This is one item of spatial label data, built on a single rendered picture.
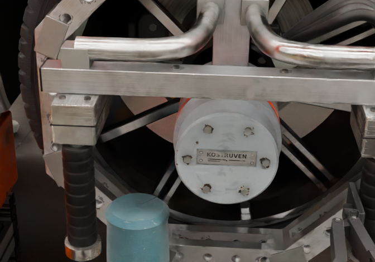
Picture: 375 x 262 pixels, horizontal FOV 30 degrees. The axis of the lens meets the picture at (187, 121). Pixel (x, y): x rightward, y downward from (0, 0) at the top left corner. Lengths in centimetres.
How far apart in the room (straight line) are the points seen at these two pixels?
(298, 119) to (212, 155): 220
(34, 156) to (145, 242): 180
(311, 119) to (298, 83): 229
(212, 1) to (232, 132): 18
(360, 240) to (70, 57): 37
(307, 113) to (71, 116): 239
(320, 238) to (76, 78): 49
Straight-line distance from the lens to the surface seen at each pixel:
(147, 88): 78
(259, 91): 77
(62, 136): 79
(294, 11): 125
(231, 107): 85
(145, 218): 95
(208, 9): 89
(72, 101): 78
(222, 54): 96
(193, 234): 114
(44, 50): 99
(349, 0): 85
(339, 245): 74
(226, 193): 88
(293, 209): 117
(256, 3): 92
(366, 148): 78
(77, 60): 78
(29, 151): 278
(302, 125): 300
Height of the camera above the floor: 126
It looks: 25 degrees down
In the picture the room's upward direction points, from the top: 1 degrees clockwise
